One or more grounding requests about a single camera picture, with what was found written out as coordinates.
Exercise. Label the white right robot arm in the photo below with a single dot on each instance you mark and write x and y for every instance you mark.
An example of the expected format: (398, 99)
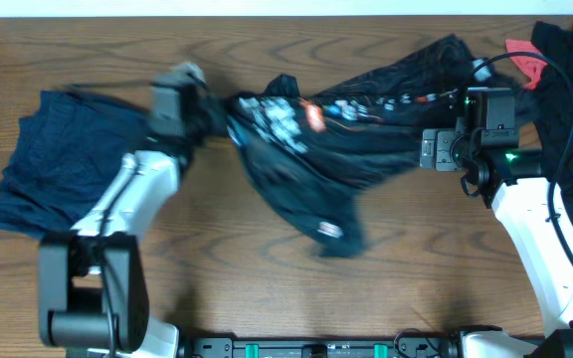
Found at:
(509, 180)

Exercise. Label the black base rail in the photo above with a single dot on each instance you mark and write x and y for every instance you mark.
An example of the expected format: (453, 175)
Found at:
(405, 346)

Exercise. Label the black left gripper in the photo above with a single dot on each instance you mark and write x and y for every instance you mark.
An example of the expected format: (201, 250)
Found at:
(203, 115)

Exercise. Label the red cloth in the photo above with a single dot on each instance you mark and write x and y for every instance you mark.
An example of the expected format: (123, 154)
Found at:
(530, 67)

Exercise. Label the black printed cycling jersey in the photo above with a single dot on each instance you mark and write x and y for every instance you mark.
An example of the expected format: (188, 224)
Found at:
(309, 157)

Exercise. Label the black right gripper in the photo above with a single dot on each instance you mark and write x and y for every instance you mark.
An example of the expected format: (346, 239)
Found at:
(443, 138)

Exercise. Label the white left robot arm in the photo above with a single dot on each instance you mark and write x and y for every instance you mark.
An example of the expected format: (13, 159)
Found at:
(92, 292)

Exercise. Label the folded navy blue shirt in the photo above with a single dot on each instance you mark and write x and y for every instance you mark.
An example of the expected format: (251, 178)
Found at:
(67, 154)

